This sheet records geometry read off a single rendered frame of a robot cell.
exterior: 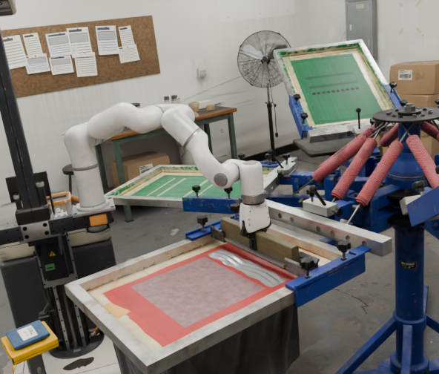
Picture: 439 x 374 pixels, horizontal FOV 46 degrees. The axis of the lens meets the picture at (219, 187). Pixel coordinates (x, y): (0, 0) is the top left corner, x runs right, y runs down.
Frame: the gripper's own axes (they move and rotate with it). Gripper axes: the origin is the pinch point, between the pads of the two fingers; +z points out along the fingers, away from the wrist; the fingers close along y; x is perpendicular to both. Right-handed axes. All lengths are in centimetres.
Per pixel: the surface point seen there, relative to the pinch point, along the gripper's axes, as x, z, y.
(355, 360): -11, 86, -61
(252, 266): 3.5, 6.0, 5.6
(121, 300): -10.2, 6.8, 47.8
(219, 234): -19.0, 1.8, 2.5
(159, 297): -2.6, 6.7, 38.2
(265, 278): 13.4, 5.8, 8.1
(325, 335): -51, 102, -83
